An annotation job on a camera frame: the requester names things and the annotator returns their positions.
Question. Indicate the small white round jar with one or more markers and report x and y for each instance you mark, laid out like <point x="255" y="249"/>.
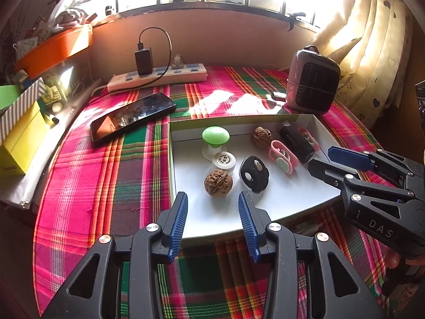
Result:
<point x="224" y="160"/>

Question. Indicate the yellow box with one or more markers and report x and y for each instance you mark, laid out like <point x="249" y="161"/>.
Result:
<point x="20" y="143"/>

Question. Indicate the black rectangular device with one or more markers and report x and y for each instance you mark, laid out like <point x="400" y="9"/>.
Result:
<point x="295" y="141"/>

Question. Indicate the small green card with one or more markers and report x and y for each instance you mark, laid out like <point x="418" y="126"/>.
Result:
<point x="51" y="95"/>

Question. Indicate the brown walnut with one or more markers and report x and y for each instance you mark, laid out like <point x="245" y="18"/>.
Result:
<point x="217" y="182"/>
<point x="262" y="136"/>

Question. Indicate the cream heart print curtain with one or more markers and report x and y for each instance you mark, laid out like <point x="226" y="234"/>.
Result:
<point x="372" y="40"/>

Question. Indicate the black round disc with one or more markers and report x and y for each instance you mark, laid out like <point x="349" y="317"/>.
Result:
<point x="254" y="174"/>

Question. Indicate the person's right hand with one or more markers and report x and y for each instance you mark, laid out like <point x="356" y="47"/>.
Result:
<point x="393" y="261"/>

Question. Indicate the black charger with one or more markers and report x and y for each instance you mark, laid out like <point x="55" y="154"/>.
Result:
<point x="143" y="61"/>

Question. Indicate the green dome lamp white base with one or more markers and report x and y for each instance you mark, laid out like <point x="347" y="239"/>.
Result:
<point x="215" y="136"/>

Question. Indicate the pink plastic clip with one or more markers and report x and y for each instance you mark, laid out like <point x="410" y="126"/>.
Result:
<point x="310" y="136"/>
<point x="282" y="161"/>

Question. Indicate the brown wooden cabinet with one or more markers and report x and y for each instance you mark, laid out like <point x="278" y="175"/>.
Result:
<point x="416" y="56"/>

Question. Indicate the shallow green cardboard box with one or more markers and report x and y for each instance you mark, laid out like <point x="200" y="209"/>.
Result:
<point x="191" y="186"/>

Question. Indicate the small pink black heater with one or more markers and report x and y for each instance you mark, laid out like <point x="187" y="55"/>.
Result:
<point x="312" y="79"/>

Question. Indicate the potted plant leaves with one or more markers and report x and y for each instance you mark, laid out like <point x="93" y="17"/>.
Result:
<point x="71" y="10"/>

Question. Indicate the white power strip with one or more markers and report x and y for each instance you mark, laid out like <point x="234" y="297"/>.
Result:
<point x="166" y="76"/>

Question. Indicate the pink green plaid tablecloth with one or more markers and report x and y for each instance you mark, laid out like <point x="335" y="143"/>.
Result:
<point x="99" y="189"/>

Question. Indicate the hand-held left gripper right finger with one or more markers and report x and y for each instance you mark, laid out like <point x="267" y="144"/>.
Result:
<point x="247" y="219"/>

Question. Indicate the grey striped box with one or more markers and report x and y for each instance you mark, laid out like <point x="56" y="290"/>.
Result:
<point x="23" y="101"/>

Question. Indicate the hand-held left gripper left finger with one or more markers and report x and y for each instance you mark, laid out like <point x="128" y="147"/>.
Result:
<point x="179" y="219"/>

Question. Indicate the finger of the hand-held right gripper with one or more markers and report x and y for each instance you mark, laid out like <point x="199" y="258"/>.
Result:
<point x="348" y="158"/>
<point x="327" y="172"/>

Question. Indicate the black smartphone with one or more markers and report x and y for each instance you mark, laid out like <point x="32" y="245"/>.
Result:
<point x="132" y="116"/>

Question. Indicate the green paper box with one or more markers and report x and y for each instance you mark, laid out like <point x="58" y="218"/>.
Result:
<point x="8" y="96"/>

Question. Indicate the small grey plug figurine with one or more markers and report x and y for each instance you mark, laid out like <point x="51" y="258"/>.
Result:
<point x="177" y="62"/>

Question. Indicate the black window latch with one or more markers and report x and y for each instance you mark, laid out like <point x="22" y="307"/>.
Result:
<point x="295" y="18"/>

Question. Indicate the small black silver adapter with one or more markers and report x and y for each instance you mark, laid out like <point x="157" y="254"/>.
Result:
<point x="278" y="97"/>

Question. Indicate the orange plastic tray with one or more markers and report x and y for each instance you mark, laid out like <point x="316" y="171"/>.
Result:
<point x="53" y="50"/>

